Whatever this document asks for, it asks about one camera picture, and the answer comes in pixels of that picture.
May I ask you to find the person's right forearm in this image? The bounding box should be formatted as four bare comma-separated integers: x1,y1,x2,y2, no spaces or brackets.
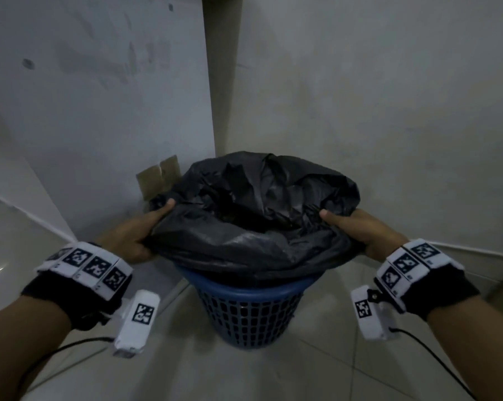
426,295,503,401

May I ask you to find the left wristband with markers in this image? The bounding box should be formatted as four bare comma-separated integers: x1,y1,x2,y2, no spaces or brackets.
20,241,134,330

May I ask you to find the person's left hand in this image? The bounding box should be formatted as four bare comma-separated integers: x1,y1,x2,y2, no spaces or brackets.
94,199,176,265

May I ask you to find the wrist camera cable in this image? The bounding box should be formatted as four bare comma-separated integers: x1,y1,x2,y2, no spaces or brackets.
15,337,115,401
388,327,476,401

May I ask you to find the wristband with markers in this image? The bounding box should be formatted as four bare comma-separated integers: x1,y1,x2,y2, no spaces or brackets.
375,238,481,321
20,241,134,330

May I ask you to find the white wall cable conduit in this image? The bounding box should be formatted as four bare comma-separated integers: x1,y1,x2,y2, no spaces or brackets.
431,242,503,260

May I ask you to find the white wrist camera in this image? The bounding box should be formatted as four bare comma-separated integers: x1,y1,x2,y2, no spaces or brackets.
351,285,398,342
112,289,160,359

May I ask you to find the new black trash bag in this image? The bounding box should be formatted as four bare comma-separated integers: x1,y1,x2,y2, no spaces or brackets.
144,151,361,285

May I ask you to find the narrow brown tape patch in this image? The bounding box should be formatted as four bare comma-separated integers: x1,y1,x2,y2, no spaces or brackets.
159,155,182,182

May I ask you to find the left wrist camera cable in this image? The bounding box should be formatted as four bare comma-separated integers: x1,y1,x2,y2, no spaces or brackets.
15,337,115,401

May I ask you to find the right wristband with markers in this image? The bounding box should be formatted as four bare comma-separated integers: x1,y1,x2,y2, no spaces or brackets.
375,238,481,321

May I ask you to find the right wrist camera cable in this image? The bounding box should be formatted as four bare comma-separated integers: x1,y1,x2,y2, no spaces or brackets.
388,327,476,401

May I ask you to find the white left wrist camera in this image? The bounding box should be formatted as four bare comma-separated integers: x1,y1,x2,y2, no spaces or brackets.
112,289,160,359

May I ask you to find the blue plastic waste basket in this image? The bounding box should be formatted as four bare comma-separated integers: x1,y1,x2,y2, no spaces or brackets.
174,262,323,350

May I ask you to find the person's right hand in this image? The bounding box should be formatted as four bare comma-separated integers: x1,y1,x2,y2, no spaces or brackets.
319,208,409,263

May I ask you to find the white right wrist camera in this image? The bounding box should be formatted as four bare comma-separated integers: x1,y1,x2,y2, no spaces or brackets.
351,285,398,342

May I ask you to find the wide brown tape patch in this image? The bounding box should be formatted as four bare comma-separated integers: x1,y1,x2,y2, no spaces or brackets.
135,164,165,201

